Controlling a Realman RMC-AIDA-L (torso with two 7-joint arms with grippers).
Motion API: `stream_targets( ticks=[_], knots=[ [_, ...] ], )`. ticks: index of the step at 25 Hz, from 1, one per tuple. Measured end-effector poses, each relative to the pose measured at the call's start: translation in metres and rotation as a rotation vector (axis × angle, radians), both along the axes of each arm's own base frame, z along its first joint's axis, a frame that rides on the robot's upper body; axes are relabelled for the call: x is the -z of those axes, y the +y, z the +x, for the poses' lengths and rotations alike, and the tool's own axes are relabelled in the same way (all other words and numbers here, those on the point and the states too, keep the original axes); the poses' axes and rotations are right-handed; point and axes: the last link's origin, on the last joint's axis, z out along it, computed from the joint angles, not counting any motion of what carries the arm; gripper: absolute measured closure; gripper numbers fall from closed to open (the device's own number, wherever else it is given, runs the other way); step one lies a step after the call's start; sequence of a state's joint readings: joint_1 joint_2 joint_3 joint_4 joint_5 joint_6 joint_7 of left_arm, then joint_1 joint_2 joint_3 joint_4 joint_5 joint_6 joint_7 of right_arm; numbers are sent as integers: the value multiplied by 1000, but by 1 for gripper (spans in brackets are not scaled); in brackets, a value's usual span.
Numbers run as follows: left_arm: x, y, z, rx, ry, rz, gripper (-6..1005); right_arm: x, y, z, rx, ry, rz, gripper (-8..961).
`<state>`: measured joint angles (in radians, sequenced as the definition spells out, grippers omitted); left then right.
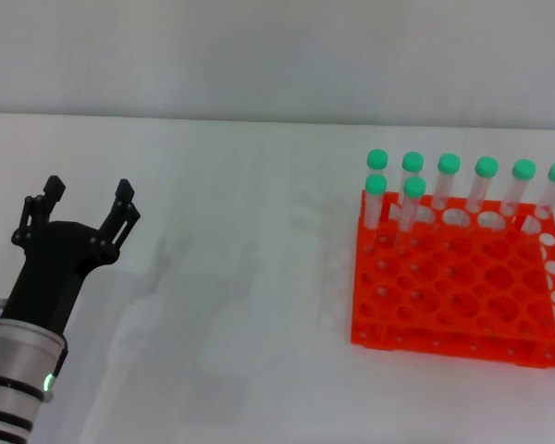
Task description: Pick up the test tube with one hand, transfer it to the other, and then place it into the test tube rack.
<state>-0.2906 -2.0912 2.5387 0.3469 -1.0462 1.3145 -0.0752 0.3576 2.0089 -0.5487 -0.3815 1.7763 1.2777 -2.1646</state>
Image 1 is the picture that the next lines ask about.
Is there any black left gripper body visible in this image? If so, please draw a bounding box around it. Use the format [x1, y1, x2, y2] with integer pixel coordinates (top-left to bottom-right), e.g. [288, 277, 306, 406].
[3, 219, 122, 335]

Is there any orange plastic test tube rack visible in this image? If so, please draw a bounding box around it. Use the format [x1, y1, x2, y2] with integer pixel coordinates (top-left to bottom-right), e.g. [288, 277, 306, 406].
[350, 189, 555, 370]

